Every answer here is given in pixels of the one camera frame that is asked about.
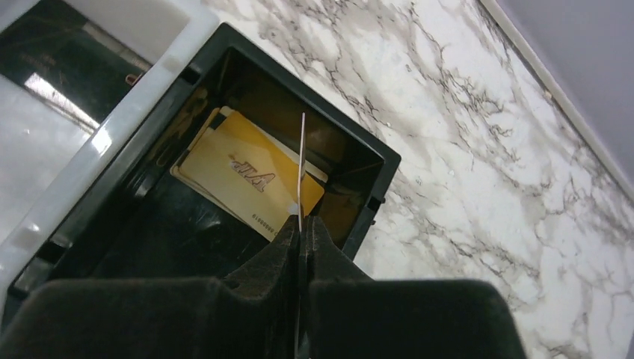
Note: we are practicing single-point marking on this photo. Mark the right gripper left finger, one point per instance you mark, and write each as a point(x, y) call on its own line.
point(251, 313)

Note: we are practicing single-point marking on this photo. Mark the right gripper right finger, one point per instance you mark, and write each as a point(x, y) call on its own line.
point(350, 315)

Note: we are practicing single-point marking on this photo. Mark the gold credit card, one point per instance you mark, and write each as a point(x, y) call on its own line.
point(198, 148)

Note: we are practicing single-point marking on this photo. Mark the black credit card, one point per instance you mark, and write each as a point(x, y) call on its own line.
point(57, 53)

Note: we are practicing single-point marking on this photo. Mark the right black plastic bin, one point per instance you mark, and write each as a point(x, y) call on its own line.
point(136, 219)

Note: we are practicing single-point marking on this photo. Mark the white plastic bin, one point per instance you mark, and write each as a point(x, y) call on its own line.
point(48, 160)

